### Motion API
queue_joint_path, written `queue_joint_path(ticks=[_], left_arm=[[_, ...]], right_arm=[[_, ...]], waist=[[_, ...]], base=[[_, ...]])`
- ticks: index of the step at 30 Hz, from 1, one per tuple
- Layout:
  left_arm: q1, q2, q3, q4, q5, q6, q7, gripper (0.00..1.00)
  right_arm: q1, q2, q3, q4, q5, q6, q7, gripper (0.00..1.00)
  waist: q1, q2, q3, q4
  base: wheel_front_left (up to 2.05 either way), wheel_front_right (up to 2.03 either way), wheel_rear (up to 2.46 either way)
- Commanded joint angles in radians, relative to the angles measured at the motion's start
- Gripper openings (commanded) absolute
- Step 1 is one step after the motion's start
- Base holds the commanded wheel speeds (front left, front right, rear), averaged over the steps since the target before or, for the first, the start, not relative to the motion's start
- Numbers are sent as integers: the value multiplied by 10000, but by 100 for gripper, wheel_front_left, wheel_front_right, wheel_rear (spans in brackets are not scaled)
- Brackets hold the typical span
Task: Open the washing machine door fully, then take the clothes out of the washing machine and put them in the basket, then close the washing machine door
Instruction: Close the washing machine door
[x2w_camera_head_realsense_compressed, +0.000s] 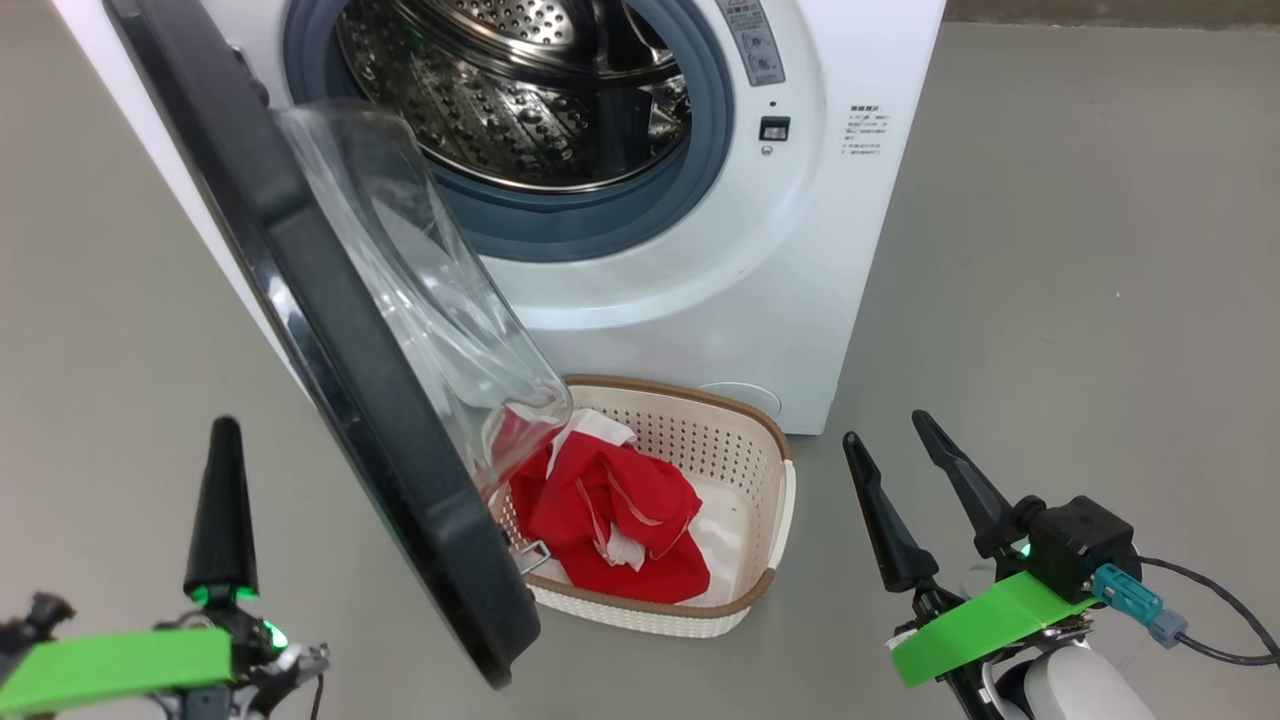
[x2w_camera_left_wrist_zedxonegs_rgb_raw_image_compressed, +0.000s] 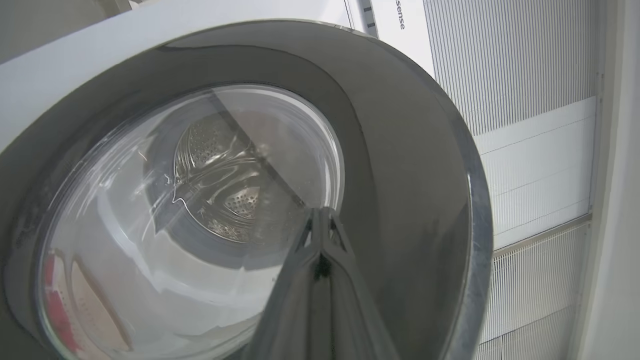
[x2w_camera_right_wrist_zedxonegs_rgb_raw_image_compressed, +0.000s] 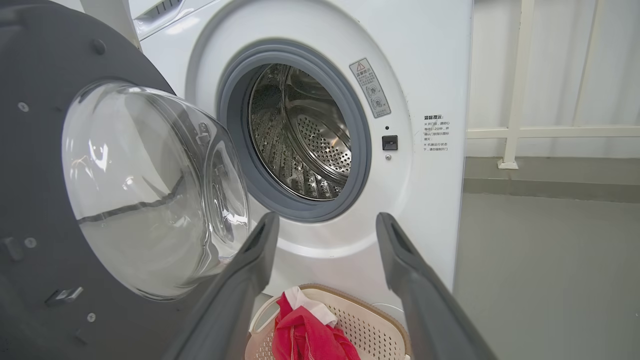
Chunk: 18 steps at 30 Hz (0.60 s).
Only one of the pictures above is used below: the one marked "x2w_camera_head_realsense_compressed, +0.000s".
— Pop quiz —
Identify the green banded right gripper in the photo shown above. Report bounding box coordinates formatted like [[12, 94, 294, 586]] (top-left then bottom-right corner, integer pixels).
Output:
[[843, 409, 1101, 720]]

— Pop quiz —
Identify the grey rubber door gasket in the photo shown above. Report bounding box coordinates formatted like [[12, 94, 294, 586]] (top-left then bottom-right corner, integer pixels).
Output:
[[283, 0, 736, 263]]

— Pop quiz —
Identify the round white filter cover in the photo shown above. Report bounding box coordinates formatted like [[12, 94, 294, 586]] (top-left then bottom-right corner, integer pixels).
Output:
[[698, 381, 783, 421]]

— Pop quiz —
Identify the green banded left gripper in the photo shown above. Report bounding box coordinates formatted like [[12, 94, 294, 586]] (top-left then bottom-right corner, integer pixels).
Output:
[[0, 417, 331, 720]]

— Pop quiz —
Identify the stainless steel perforated drum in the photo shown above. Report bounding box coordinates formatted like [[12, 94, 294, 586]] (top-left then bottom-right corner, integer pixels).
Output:
[[335, 0, 693, 193]]

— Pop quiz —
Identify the grey warning sticker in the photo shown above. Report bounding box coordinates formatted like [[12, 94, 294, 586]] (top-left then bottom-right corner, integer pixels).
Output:
[[715, 0, 787, 88]]

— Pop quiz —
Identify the white front-load washing machine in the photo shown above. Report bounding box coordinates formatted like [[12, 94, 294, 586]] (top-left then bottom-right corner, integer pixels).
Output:
[[50, 0, 946, 436]]

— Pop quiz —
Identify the red garment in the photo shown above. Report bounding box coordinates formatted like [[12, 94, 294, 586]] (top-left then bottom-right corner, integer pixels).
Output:
[[490, 405, 711, 604]]

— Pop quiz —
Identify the teal plug right camera cable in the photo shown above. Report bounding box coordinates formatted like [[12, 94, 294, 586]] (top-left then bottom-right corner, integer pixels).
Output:
[[1090, 555, 1280, 668]]

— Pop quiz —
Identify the black glass washing machine door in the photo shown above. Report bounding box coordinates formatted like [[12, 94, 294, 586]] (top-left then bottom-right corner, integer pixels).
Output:
[[103, 0, 573, 691]]

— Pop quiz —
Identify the cream perforated laundry basket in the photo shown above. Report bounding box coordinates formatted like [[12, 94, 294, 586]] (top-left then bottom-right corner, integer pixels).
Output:
[[490, 375, 798, 639]]

